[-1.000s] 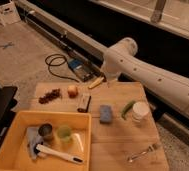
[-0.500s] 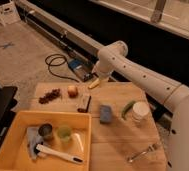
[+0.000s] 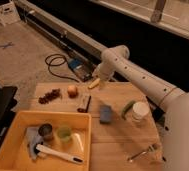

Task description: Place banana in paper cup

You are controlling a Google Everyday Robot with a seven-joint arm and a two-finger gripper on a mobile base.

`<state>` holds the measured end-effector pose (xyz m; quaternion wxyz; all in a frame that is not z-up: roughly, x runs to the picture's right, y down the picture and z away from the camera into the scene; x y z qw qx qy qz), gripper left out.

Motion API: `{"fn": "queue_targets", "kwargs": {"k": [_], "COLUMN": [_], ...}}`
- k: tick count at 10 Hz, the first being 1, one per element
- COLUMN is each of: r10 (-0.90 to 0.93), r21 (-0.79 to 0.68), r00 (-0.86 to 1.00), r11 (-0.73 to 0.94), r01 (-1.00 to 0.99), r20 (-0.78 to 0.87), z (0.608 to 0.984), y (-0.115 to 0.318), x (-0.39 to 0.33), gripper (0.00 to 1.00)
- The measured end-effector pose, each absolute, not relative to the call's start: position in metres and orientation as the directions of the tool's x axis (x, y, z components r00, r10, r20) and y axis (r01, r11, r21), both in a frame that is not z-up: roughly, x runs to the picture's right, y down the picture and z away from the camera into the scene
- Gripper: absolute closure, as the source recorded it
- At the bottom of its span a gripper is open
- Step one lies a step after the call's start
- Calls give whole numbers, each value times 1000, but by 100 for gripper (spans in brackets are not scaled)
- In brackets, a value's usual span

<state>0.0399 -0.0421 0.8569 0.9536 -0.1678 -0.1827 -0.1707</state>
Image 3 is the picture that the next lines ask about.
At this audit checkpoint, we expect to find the yellow banana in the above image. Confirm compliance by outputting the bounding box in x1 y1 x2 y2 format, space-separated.
88 78 100 89

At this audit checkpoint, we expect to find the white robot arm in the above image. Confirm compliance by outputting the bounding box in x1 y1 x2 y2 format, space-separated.
94 45 189 171

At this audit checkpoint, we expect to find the white paper cup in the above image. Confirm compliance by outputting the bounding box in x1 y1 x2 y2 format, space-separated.
132 102 150 121

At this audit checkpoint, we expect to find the green plastic cup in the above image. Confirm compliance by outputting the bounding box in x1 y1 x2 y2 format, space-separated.
57 125 72 143

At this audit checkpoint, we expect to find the brown wooden block brush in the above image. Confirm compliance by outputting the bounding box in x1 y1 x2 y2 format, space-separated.
77 93 91 113

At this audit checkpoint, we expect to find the blue electronic device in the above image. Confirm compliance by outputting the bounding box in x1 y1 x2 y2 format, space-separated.
68 59 92 82

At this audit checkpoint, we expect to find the red yellow apple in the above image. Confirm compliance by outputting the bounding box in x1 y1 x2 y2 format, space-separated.
67 85 78 98

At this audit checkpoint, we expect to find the blue sponge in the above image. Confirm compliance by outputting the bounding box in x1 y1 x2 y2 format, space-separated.
100 105 112 124

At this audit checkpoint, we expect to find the dark grape bunch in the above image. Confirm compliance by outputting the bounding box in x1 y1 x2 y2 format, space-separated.
38 89 61 104

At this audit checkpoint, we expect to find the green chili pepper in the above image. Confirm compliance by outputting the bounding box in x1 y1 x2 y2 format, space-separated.
121 100 135 120

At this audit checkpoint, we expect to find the grey cloth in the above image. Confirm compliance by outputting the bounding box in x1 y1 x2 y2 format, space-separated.
26 127 44 160

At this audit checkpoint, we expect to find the yellow plastic bin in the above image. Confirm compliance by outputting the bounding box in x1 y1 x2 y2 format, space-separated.
0 111 91 171

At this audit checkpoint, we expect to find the white cardboard box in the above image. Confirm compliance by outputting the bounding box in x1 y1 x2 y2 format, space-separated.
0 0 20 26

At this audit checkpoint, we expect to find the black cable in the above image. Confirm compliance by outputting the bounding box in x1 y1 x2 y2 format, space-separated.
44 53 81 83

